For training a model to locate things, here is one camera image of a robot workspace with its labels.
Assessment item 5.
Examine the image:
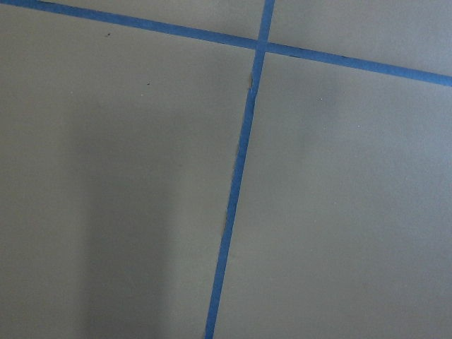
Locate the long blue tape strip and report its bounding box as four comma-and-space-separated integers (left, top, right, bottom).
203, 1, 275, 338

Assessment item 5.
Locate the crossing blue tape strip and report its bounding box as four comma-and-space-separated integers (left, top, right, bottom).
1, 1, 451, 87

